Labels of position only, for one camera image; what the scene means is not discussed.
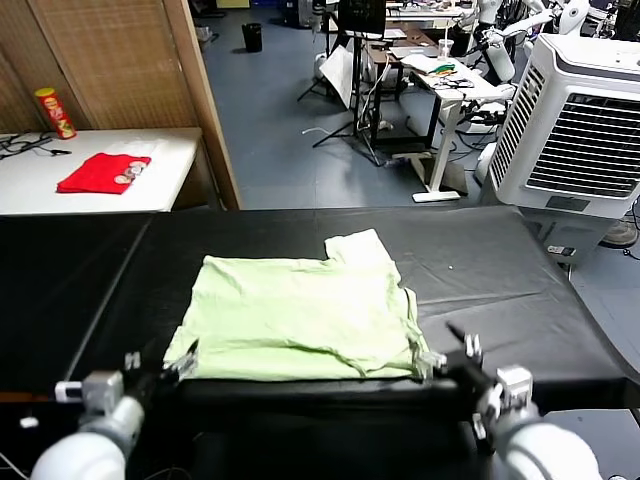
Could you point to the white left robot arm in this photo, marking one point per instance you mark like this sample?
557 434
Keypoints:
80 455

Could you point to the black trash bin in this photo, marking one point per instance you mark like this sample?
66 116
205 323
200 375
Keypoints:
252 37

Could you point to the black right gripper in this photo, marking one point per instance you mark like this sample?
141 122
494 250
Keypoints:
467 375

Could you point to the white reflector board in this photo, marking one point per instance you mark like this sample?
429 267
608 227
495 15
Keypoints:
340 75

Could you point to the wooden partition screen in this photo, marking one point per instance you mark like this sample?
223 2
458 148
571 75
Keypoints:
125 60

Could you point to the red folded shirt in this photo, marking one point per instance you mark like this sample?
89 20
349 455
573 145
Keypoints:
100 172

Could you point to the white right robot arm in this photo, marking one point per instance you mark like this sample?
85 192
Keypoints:
540 450

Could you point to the white side table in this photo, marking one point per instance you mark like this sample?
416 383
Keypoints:
165 165

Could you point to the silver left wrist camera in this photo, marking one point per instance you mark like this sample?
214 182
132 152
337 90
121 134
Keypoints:
100 390

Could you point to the black leather table cover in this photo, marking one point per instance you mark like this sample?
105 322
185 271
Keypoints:
475 300
50 300

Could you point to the red chips can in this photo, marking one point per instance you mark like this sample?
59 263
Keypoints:
56 115

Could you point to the black tripod stand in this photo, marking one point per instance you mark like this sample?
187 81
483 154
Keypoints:
357 100

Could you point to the light green t-shirt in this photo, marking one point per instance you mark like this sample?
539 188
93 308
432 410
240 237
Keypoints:
300 310

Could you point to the white desk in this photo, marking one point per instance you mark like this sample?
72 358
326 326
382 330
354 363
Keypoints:
480 87

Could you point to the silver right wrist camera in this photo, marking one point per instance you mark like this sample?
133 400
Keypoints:
515 382

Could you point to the white air cooler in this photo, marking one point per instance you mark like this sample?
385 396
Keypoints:
575 125

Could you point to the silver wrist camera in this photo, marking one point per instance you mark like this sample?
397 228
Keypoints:
515 382
100 390

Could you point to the black monitor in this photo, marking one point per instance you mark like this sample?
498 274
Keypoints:
362 15

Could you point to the white humanoid robot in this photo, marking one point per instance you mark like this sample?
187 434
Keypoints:
500 57

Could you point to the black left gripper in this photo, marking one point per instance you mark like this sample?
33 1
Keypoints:
145 382

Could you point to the grey laptop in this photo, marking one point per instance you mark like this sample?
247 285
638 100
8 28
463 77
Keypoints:
412 51

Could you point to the plastic cup with straw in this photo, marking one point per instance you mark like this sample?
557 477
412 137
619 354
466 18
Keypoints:
445 47

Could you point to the small white power strip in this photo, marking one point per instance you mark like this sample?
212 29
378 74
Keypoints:
561 250

